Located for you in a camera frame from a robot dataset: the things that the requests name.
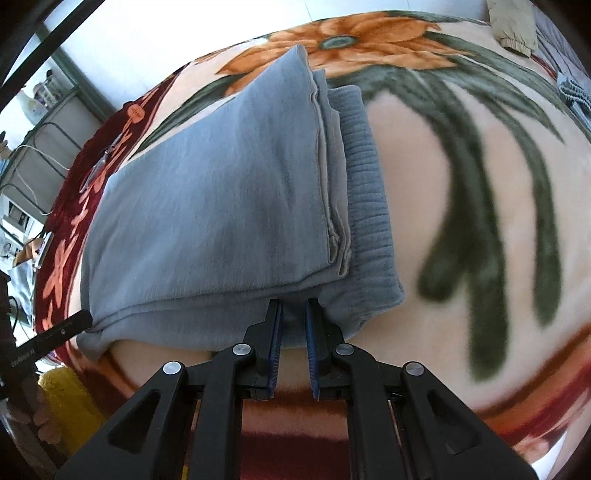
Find grey sweat pants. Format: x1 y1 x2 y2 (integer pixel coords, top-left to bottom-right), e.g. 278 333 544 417
77 46 404 359

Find yellow fuzzy slipper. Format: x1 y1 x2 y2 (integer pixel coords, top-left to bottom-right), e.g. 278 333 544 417
33 367 107 457

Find floral fleece bed blanket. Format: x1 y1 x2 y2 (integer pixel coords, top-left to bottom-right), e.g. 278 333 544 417
36 11 590 479

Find striped grey folded cloth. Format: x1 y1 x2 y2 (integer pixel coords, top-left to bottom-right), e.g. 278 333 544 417
557 73 591 129

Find beige puffer jacket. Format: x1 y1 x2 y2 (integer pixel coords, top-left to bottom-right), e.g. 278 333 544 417
486 0 538 57

